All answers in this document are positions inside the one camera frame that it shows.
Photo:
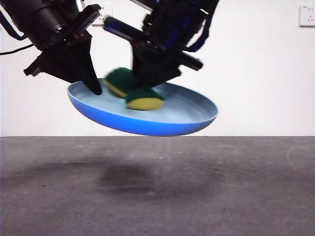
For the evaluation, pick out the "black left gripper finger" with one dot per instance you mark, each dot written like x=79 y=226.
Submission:
x=61 y=66
x=87 y=64

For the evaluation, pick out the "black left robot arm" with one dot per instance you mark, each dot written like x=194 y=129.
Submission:
x=37 y=17

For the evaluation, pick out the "yellow sponge with green pad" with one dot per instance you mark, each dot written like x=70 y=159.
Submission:
x=142 y=100

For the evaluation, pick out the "white wall socket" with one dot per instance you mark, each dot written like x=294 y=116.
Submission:
x=307 y=16
x=108 y=11

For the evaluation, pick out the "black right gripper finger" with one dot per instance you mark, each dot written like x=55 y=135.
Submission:
x=141 y=66
x=165 y=71

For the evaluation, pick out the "blue round plate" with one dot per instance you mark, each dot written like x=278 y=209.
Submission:
x=147 y=123

